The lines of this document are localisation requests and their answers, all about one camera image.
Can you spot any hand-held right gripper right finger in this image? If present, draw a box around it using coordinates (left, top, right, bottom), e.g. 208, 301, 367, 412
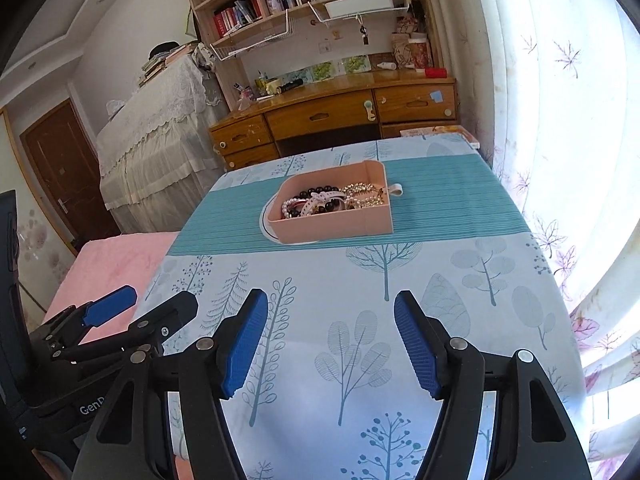
393, 291, 593, 480

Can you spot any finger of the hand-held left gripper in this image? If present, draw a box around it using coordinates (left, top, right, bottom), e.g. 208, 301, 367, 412
30, 285, 138, 354
52, 290, 199, 363

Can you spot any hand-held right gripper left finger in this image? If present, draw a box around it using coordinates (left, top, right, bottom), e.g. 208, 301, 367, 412
72, 289, 269, 480

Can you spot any pink jewelry box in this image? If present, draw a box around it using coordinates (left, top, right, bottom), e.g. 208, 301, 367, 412
267, 160, 404, 245

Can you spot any pink blanket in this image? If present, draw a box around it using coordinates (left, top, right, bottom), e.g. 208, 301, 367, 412
42, 231, 181, 346

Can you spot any tree print tablecloth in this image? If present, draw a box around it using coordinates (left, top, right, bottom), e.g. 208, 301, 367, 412
131, 132, 588, 480

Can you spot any lace covered cabinet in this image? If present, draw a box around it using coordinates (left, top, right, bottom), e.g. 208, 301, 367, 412
95, 52, 228, 233

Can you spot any brown wooden door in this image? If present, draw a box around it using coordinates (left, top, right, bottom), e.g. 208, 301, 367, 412
20, 99, 121, 251

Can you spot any stack of flat books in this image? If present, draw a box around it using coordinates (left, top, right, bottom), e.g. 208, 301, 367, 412
137, 42, 198, 86

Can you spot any yellow container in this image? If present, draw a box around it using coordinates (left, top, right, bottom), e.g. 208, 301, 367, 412
254, 72, 280, 96

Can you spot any wooden desk with drawers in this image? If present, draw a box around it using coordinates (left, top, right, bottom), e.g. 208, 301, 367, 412
207, 70, 460, 173

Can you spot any white floral sheer curtain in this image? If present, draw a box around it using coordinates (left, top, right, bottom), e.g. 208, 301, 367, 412
460, 0, 640, 480

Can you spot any green floral picture strip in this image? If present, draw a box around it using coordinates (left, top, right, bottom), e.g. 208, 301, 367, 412
282, 55, 373, 83

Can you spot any wooden bookshelf hutch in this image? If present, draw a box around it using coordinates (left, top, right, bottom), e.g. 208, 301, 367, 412
180, 0, 446, 111

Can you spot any red jar with white lid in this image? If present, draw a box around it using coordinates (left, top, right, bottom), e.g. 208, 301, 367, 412
409, 32, 433, 68

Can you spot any row of red white books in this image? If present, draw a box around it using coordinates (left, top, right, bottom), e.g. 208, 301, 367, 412
212, 0, 263, 38

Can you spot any white plastic tray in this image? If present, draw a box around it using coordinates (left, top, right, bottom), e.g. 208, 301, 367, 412
324, 0, 396, 16

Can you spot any gold chain necklace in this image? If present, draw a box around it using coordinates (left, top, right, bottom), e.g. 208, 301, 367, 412
342, 182, 388, 210

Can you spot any black bead bracelet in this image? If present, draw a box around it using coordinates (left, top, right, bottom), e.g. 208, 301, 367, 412
300, 187, 347, 217

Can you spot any white dotted strap bracelet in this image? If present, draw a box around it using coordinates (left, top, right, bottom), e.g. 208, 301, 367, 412
299, 190, 346, 212

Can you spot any white wire basket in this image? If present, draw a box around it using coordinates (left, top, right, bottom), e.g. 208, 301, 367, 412
307, 0, 413, 28
209, 9, 292, 61

